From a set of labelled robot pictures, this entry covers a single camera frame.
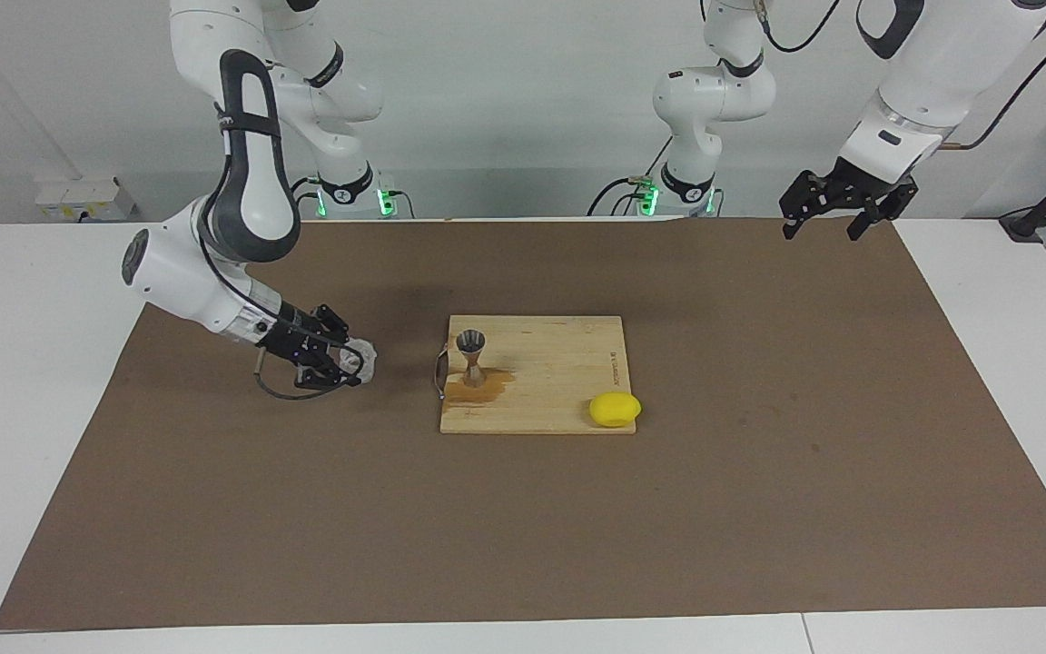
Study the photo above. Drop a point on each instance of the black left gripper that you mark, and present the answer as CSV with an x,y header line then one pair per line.
x,y
859,186

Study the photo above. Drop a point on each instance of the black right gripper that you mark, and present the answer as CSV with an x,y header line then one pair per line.
x,y
296,336

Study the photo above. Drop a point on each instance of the small clear glass cup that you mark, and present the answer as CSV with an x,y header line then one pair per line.
x,y
364,356

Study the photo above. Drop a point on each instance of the steel double jigger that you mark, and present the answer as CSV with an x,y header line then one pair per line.
x,y
471,343

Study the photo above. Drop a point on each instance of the wooden cutting board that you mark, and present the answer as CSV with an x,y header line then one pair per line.
x,y
550,363

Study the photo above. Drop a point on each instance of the brown table mat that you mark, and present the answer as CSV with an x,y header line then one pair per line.
x,y
523,527

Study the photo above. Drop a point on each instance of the white power strip box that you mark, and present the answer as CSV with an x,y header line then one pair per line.
x,y
83,200

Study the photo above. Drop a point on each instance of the yellow lemon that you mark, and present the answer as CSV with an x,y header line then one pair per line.
x,y
615,410

